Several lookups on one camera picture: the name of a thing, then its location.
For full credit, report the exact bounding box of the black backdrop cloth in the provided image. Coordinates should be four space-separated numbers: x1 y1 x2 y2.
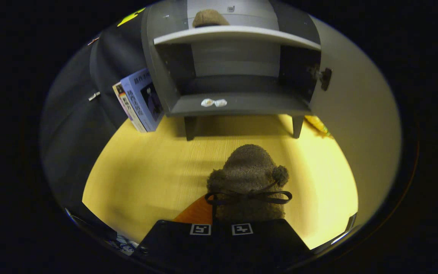
40 8 151 219

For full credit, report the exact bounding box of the white book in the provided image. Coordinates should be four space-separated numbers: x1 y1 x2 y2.
113 82 147 133

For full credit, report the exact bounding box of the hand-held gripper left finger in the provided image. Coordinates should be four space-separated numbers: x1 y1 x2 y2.
138 194 220 269

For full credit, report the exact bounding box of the round yellow plush toy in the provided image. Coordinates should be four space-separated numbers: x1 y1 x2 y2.
305 115 333 137

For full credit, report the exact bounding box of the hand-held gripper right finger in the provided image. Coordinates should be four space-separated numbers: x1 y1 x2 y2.
220 218 311 269

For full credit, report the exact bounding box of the blue book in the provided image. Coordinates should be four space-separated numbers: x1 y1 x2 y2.
120 68 165 132

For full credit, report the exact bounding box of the grey shoe cabinet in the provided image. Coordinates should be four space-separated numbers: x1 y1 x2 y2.
141 0 333 141

